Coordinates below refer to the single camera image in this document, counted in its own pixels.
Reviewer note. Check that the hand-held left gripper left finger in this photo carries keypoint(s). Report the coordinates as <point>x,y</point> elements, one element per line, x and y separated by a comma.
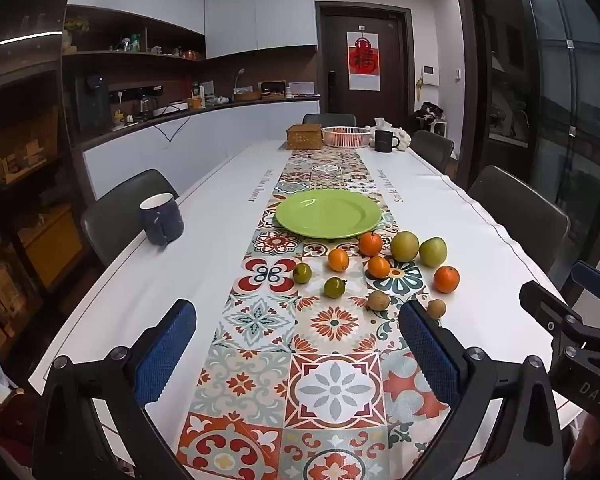
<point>164,355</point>

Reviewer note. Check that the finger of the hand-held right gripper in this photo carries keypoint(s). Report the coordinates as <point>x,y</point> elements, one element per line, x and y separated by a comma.
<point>542,302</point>
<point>595,280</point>

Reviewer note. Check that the green plate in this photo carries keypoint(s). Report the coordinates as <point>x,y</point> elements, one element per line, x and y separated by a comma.
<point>327,213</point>

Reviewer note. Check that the glass kettle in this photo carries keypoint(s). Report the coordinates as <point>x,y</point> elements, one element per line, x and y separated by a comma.
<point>147,106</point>

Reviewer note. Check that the white counter cabinets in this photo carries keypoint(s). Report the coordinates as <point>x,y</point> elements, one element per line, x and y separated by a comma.
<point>205,135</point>

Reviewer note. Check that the yellow-green round fruit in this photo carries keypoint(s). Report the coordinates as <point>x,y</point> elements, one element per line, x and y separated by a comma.
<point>404,246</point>

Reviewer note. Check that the navy blue mug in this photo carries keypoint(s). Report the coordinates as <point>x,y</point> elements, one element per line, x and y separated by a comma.
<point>161,218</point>

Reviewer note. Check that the yellow flower bouquet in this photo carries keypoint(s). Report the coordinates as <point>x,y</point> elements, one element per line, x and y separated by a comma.
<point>76,24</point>

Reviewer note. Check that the white plastic basket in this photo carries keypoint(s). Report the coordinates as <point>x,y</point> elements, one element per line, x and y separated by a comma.
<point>346,137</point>

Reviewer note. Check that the wicker tray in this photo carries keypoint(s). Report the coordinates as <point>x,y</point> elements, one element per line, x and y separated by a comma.
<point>247,95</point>

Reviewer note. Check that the black box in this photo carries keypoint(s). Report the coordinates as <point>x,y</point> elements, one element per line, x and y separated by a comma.
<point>272,87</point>

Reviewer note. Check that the person's right forearm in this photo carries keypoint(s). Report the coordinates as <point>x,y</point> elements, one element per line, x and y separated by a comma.
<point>597,442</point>

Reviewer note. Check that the woven wicker box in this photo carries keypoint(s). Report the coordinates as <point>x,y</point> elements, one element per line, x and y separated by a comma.
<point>304,137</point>

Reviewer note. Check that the small brown fruit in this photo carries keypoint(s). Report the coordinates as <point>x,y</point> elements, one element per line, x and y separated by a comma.
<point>378,300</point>
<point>436,308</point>

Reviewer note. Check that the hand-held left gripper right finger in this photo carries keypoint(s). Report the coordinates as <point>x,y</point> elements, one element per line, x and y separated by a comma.
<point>430,355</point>

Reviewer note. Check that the white crumpled cloth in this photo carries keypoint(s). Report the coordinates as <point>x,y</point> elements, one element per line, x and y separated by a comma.
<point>397,130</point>

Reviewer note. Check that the glass sliding door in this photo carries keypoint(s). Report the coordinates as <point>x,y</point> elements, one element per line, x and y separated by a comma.
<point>570,110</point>

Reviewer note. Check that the wooden wall shelf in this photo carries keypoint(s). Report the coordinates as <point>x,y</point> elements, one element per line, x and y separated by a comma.
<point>130,42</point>

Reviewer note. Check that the white intercom panel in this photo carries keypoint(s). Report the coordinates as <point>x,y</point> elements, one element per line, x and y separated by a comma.
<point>429,75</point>

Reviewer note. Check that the green round fruit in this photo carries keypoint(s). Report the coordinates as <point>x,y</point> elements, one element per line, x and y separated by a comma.
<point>433,251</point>

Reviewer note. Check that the white stool with bag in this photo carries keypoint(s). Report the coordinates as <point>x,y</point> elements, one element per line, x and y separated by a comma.
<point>432,115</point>

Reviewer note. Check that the black water dispenser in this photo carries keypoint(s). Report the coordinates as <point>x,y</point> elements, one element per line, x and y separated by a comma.
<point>90,102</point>

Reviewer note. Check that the glass display cabinet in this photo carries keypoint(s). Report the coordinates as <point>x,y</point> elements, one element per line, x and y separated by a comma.
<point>20,185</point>

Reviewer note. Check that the black mug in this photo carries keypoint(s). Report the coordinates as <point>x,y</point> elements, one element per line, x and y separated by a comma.
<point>386,140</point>

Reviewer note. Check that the dark grey chair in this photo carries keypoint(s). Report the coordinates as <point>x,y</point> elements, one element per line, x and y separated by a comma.
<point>122,210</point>
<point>522,215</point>
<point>329,119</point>
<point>434,147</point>

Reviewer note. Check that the patterned table runner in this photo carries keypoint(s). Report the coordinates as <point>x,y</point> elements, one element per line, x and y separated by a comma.
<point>330,380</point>

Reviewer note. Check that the red wall poster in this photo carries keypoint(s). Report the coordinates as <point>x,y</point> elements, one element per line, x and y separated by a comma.
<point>364,60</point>

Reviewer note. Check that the dark brown door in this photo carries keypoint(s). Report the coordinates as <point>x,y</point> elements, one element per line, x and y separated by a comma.
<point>365,105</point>

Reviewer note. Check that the red cloth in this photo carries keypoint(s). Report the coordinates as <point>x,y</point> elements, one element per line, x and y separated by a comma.
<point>2,412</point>

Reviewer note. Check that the white upper cabinets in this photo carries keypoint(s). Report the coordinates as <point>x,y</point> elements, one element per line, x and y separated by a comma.
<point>230,5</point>

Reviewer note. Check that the white desk lamp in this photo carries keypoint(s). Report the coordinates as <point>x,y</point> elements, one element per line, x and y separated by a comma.
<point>239,77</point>

